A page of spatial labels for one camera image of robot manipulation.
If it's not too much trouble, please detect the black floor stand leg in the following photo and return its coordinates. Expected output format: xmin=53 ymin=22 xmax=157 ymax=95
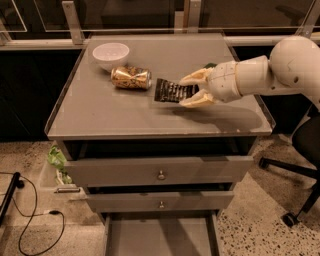
xmin=0 ymin=172 xmax=20 ymax=226

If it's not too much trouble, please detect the grey drawer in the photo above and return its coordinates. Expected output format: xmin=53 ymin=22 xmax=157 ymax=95
xmin=65 ymin=156 xmax=253 ymax=187
xmin=87 ymin=191 xmax=234 ymax=213
xmin=103 ymin=213 xmax=223 ymax=256

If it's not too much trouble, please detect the grey top drawer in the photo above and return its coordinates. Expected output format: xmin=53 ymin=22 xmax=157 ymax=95
xmin=65 ymin=156 xmax=253 ymax=187

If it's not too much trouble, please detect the grey drawer cabinet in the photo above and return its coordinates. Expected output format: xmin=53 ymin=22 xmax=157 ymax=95
xmin=44 ymin=32 xmax=276 ymax=256

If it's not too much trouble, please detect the black office chair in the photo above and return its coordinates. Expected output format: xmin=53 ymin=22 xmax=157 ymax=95
xmin=259 ymin=106 xmax=320 ymax=227

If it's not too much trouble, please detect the grey middle drawer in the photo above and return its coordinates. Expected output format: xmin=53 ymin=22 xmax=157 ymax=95
xmin=87 ymin=191 xmax=234 ymax=213

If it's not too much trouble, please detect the grey bottom drawer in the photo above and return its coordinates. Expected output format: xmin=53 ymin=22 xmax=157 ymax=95
xmin=103 ymin=213 xmax=223 ymax=256

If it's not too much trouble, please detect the black rxbar chocolate wrapper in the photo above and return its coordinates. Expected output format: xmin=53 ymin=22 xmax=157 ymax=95
xmin=154 ymin=78 xmax=199 ymax=103

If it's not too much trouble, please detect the clear plastic bin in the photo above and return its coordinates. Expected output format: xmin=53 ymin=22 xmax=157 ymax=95
xmin=37 ymin=143 xmax=86 ymax=200

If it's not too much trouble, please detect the green yellow sponge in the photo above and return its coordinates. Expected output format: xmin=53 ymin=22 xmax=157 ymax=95
xmin=204 ymin=63 xmax=217 ymax=69

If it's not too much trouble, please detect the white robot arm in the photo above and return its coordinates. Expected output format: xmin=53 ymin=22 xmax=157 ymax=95
xmin=179 ymin=36 xmax=320 ymax=110

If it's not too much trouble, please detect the metal railing frame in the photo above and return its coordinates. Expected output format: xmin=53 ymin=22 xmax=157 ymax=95
xmin=0 ymin=0 xmax=319 ymax=50

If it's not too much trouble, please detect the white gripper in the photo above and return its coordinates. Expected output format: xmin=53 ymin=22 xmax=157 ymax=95
xmin=179 ymin=61 xmax=242 ymax=108

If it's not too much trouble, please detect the white ceramic bowl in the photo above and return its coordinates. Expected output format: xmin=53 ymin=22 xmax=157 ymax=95
xmin=92 ymin=43 xmax=130 ymax=72

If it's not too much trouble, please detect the gold crushed soda can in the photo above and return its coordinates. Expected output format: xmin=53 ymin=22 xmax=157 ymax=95
xmin=111 ymin=66 xmax=151 ymax=90

